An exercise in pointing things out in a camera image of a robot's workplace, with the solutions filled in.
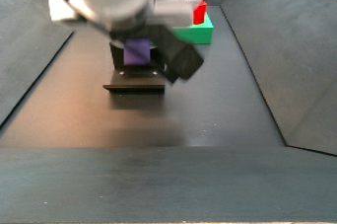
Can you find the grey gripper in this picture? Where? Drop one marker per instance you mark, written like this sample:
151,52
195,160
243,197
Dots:
178,54

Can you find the purple cylinder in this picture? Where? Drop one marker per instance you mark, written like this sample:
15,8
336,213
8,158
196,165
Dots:
136,52

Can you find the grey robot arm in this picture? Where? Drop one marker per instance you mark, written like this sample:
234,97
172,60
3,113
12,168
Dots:
148,21

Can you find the green foam shape board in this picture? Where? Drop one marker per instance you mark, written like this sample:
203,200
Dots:
196,34

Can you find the black curved cradle stand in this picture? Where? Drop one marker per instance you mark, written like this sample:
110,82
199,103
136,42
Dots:
136,77

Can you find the red hexagonal prism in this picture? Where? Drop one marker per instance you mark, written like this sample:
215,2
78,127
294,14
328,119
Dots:
199,12

